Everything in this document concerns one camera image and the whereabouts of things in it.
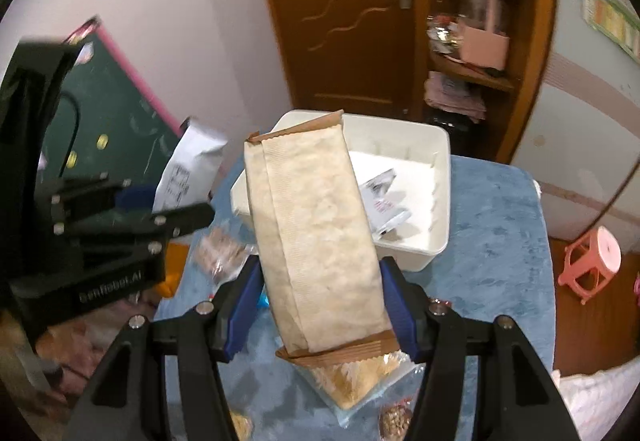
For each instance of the wooden corner shelf unit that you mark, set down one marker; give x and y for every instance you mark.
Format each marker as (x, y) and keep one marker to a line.
(508, 95)

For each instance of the green chalkboard pink frame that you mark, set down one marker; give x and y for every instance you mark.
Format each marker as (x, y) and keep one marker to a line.
(114, 123)

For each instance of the silver white snack packet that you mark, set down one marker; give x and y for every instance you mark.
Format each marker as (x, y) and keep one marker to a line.
(191, 170)

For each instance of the folded pink cloth stack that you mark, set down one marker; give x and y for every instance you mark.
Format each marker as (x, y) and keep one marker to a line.
(451, 95)

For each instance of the shiny wrappers on shelf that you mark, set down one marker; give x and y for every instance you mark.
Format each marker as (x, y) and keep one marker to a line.
(443, 34)

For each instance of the clear bag brown biscuits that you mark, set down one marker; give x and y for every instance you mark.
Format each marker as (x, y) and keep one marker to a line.
(220, 256)

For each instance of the pink basket with jar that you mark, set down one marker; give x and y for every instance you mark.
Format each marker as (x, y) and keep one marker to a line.
(482, 27)

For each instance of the colourful wall chart poster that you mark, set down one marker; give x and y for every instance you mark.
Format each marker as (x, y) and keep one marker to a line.
(618, 20)

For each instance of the white quilted bedding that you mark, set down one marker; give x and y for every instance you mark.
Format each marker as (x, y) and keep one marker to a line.
(596, 401)

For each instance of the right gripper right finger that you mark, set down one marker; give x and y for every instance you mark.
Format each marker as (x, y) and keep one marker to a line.
(516, 398)

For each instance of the brown wooden door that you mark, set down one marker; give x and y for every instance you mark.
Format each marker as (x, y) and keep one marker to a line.
(353, 55)

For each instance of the clear bag yellow bread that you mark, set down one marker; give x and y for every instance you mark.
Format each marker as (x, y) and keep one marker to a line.
(345, 388)

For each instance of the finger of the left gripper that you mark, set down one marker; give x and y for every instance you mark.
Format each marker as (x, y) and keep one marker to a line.
(166, 224)
(75, 199)

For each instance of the beige kraft cracker packet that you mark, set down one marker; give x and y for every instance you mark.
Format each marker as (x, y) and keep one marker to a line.
(315, 246)

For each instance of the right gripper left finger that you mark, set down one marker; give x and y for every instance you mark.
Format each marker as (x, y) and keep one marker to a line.
(126, 398)

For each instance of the white red sachet in bin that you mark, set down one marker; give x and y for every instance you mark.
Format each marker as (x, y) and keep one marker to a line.
(384, 215)

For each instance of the white plastic storage bin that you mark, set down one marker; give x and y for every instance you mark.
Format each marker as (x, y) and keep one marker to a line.
(419, 155)

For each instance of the blue plush table cover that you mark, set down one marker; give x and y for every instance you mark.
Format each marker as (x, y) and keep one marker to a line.
(497, 262)

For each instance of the clear bag nut cluster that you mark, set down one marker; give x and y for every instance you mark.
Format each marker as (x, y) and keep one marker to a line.
(394, 420)

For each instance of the pink plastic stool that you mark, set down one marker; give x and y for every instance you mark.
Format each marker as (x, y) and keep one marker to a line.
(590, 263)

